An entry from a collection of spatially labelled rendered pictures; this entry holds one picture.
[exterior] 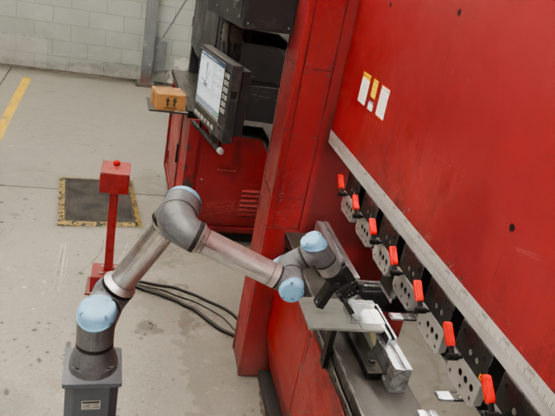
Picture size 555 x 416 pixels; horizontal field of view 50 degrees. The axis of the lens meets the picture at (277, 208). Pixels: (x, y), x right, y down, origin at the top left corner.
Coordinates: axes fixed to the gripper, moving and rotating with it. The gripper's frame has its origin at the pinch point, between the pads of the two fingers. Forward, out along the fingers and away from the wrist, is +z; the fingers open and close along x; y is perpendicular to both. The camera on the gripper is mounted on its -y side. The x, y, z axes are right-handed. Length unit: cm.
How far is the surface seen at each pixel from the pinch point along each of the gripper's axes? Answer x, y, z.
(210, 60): 127, 3, -69
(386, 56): 43, 58, -56
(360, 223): 27.1, 19.4, -12.1
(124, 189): 158, -78, -28
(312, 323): -4.8, -12.4, -9.7
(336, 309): 3.3, -4.1, -2.6
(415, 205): -8.4, 34.6, -30.5
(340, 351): -3.1, -10.5, 8.5
